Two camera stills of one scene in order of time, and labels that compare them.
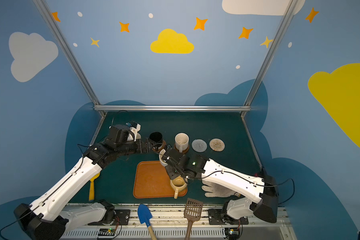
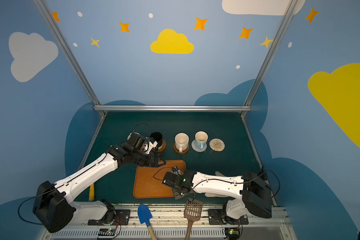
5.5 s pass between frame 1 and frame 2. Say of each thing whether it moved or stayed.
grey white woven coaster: stayed
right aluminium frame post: stayed
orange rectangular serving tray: stayed
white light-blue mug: moved
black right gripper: moved
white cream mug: stayed
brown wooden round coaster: stayed
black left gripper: moved
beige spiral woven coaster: stayed
